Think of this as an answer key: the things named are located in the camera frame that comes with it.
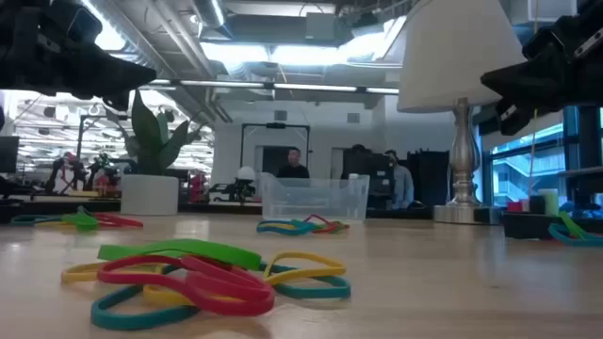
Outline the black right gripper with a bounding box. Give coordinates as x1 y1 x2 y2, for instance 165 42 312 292
480 0 603 137

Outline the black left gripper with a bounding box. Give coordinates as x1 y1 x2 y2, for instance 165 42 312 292
0 0 156 112

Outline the black wide band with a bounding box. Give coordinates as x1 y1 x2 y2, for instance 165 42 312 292
502 212 560 240

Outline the red rubber band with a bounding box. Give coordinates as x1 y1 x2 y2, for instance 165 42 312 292
91 212 144 230
181 256 274 302
303 214 350 234

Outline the wide green rubber band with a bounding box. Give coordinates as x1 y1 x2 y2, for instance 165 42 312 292
97 238 263 271

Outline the clear plastic bin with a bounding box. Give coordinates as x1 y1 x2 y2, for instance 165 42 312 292
257 171 371 224

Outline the white shade silver table lamp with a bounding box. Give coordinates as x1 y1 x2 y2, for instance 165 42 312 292
397 0 529 225

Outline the black pole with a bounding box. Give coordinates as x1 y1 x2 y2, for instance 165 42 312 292
577 105 603 211

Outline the black red background robot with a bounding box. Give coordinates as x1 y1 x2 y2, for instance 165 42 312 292
44 153 122 197

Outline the pale green cylinder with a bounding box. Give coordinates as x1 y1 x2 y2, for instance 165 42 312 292
538 188 561 217

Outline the green plant in white pot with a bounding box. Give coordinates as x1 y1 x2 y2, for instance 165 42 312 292
104 88 208 217

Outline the black cabinet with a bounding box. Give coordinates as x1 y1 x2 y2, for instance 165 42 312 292
341 149 396 211
407 149 451 208

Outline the black monitor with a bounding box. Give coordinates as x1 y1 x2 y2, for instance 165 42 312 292
0 136 20 174

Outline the red machine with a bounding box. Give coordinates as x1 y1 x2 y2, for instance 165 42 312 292
187 171 211 204

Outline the person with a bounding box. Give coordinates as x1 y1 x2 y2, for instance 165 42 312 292
383 149 416 211
276 147 311 179

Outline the long ceiling light bar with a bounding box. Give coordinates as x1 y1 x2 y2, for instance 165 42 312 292
150 78 400 95

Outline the black stand frame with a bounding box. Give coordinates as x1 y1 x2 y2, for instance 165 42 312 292
74 114 136 197

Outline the black gantry frame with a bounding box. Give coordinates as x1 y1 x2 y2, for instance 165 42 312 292
239 121 312 180

